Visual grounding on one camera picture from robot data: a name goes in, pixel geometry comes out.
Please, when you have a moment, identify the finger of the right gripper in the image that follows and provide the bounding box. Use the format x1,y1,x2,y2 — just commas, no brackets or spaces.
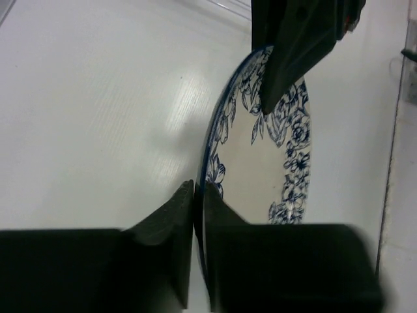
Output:
251,0,365,114

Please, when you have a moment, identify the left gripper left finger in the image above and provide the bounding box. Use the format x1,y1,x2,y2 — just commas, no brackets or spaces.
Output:
1,181,194,312

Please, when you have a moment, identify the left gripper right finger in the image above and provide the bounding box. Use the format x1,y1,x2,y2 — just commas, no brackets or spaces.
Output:
203,184,384,312

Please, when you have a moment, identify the blue floral plate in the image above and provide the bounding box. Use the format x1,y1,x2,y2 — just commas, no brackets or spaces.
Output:
199,45,314,284

